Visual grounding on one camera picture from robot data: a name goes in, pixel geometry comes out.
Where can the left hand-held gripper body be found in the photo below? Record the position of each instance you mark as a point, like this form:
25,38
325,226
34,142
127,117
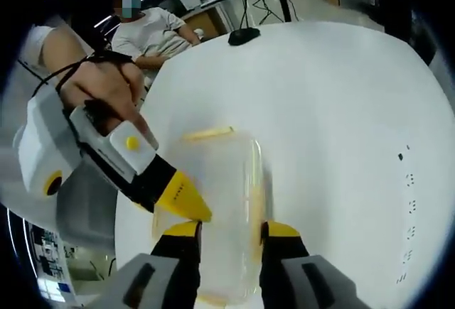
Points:
42,138

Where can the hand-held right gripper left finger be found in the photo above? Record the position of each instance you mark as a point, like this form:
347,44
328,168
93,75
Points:
170,273

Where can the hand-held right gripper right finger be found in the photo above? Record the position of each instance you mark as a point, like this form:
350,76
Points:
284,273

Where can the clear plastic food container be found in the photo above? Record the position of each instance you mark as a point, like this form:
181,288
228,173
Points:
220,181

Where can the person's left hand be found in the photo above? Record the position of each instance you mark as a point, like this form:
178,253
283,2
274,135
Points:
103,85

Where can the black stand base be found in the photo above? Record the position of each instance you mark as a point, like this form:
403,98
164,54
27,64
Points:
243,36

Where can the wall poster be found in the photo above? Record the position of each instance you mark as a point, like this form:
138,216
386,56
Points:
49,259

